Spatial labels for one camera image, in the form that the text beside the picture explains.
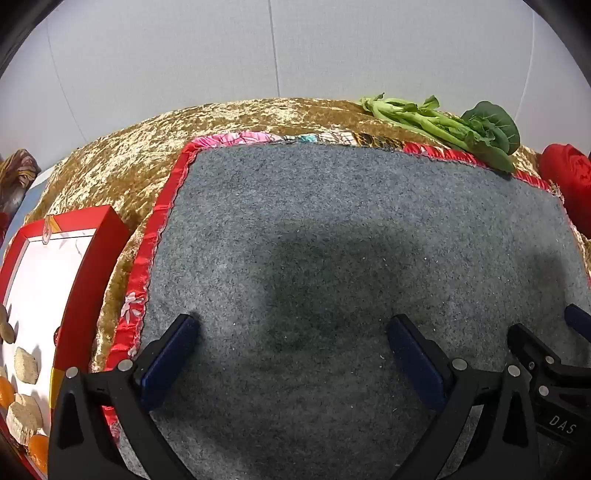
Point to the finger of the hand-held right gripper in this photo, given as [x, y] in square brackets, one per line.
[581, 323]
[531, 346]

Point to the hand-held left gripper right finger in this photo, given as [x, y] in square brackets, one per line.
[415, 364]

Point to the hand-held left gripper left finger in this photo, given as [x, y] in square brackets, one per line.
[171, 364]

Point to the red cardboard box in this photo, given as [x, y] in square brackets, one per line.
[74, 286]

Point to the pale beige dried chunk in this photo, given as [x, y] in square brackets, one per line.
[25, 417]
[26, 364]

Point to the red cloth bundle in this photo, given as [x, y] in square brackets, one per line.
[568, 175]

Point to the small orange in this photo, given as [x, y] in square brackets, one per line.
[39, 454]
[4, 392]

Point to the grey felt mat red trim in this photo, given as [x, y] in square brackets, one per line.
[323, 230]

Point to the gold velvet cloth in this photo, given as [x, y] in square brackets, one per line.
[138, 138]

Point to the green leafy vegetable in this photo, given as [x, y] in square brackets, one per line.
[452, 127]

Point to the striped knitted cloth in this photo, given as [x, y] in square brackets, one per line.
[16, 175]

